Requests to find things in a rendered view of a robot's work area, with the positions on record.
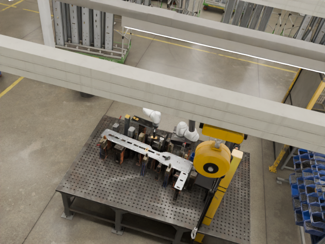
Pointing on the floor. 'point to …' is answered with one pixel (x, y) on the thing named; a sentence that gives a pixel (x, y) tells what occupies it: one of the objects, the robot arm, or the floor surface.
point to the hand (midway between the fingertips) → (154, 135)
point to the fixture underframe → (118, 227)
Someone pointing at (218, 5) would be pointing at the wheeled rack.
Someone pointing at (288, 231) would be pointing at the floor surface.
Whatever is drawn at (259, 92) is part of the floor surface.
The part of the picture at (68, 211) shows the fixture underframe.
